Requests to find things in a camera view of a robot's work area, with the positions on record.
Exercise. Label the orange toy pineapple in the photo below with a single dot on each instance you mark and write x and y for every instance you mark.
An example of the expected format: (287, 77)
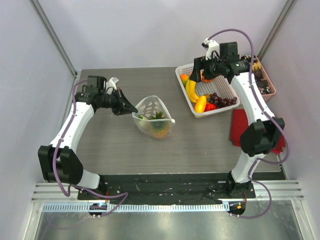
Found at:
(159, 125)

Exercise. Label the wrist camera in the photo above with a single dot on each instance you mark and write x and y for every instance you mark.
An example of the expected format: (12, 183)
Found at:
(111, 85)
(212, 49)

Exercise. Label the yellow orange mango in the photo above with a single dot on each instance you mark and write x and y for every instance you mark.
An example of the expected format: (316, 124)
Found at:
(200, 104)

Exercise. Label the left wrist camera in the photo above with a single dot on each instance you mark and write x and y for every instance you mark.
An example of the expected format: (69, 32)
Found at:
(111, 85)

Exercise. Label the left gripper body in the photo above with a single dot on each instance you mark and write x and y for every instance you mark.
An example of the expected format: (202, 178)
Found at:
(113, 101)

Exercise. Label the orange tangerine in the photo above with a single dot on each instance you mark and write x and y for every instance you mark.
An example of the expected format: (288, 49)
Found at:
(203, 79)

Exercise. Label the yellow banana bunch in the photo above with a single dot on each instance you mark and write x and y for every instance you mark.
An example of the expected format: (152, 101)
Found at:
(190, 89)

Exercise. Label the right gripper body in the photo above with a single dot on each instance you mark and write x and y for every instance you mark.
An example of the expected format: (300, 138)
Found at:
(200, 64)

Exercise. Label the white slotted cable duct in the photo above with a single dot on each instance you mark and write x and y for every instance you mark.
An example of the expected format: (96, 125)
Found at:
(90, 207)

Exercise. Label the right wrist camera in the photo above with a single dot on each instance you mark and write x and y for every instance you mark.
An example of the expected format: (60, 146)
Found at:
(212, 49)

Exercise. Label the pink divided tray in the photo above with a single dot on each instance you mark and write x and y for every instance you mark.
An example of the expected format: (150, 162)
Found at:
(262, 80)

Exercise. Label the clear spotted zip bag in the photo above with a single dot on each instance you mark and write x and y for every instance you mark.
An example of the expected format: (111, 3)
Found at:
(147, 107)

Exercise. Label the purple grape bunch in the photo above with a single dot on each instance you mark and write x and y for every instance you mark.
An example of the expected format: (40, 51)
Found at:
(220, 102)

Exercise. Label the white radish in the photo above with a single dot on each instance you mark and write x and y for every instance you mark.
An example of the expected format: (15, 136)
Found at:
(143, 121)

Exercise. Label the red folded cloth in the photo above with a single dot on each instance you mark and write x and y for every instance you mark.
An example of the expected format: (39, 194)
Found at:
(239, 124)

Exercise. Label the red strawberry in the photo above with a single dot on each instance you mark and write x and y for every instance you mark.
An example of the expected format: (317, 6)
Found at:
(210, 107)

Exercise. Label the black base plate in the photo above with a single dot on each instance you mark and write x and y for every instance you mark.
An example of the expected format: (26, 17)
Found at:
(167, 189)

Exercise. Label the small orange fruit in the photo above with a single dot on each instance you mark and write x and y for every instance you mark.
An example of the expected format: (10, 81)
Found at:
(184, 78)

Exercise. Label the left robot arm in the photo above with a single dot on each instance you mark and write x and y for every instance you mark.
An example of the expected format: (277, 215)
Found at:
(58, 160)

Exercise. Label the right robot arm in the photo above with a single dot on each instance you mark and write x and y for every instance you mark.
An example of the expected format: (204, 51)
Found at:
(264, 129)

